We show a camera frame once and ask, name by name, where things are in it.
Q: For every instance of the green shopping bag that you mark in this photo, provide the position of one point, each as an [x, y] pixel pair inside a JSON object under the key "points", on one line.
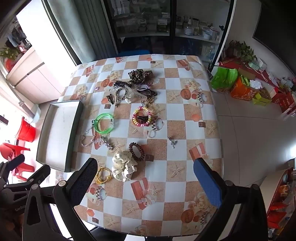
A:
{"points": [[223, 79]]}

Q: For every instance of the cream polka dot scrunchie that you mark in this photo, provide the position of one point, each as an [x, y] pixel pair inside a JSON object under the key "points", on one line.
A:
{"points": [[123, 166]]}

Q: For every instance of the small silver charm clip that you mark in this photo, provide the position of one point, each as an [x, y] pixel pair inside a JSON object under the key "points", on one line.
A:
{"points": [[172, 142]]}

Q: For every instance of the glass display shelf cabinet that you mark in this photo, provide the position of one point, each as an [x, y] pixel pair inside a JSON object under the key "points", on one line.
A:
{"points": [[198, 28]]}

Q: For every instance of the green leafy plant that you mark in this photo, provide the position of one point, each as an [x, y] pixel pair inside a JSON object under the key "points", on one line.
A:
{"points": [[243, 51]]}

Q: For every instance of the leopard print scrunchie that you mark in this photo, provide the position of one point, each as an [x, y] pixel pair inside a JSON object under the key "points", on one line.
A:
{"points": [[140, 76]]}

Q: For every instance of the silver rhinestone hair clip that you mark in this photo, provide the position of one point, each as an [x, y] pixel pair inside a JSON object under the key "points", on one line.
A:
{"points": [[106, 142]]}

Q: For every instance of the small black claw clip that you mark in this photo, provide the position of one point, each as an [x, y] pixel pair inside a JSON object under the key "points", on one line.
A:
{"points": [[142, 119]]}

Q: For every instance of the gold chain keyring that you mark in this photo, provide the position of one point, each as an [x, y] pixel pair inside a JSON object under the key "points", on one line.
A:
{"points": [[148, 101]]}

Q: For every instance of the light blue basin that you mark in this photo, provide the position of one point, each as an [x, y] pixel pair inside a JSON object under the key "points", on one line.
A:
{"points": [[37, 113]]}

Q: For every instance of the red plastic bucket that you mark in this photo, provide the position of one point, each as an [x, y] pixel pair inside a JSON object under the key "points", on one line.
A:
{"points": [[26, 132]]}

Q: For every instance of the black beaded barrette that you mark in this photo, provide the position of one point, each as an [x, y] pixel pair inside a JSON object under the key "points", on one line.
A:
{"points": [[120, 84]]}

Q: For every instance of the green plastic bangle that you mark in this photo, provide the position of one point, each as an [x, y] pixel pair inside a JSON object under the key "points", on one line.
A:
{"points": [[104, 123]]}

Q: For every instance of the black bow hair clip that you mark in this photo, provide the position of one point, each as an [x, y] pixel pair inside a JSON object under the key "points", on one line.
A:
{"points": [[111, 98]]}

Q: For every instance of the checkered floral tablecloth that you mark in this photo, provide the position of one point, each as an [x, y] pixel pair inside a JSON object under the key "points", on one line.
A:
{"points": [[164, 197]]}

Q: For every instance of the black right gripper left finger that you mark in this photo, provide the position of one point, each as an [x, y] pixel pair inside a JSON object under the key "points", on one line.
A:
{"points": [[68, 194]]}

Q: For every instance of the grey shallow tray box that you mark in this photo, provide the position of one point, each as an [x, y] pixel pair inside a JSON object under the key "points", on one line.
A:
{"points": [[58, 133]]}

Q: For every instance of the potted plant red pot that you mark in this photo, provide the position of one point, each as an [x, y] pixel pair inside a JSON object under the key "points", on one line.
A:
{"points": [[9, 55]]}

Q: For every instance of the orange gift bag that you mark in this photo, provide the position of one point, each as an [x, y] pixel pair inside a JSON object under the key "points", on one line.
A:
{"points": [[242, 89]]}

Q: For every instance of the beige hair clip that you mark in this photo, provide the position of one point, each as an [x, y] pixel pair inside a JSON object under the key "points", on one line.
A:
{"points": [[116, 101]]}

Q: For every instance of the white low cabinet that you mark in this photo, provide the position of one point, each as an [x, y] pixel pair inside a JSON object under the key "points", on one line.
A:
{"points": [[35, 79]]}

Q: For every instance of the red plastic chair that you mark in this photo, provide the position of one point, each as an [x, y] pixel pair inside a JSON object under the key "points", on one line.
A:
{"points": [[9, 152]]}

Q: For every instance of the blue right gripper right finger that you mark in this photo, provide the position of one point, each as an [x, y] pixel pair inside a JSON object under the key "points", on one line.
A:
{"points": [[218, 195]]}

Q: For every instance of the clear large claw clip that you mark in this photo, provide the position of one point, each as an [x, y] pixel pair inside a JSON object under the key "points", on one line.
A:
{"points": [[132, 94]]}

